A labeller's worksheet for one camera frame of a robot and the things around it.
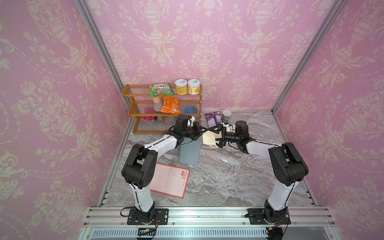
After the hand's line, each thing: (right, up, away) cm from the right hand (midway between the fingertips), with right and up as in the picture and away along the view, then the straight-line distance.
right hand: (209, 134), depth 87 cm
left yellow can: (-16, +29, +1) cm, 34 cm away
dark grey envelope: (-21, -12, +10) cm, 27 cm away
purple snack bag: (+5, +10, +25) cm, 27 cm away
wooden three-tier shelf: (-52, +26, +27) cm, 64 cm away
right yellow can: (-9, +28, +1) cm, 30 cm away
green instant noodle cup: (+15, +13, +25) cm, 31 cm away
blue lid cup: (-11, +16, +20) cm, 28 cm away
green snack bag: (-32, +26, +1) cm, 41 cm away
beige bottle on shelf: (-32, +19, +9) cm, 39 cm away
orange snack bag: (-25, +19, +13) cm, 34 cm away
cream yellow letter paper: (-1, -2, -2) cm, 3 cm away
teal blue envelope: (-12, -11, +13) cm, 21 cm away
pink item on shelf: (-40, +16, +16) cm, 46 cm away
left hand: (-1, +3, 0) cm, 3 cm away
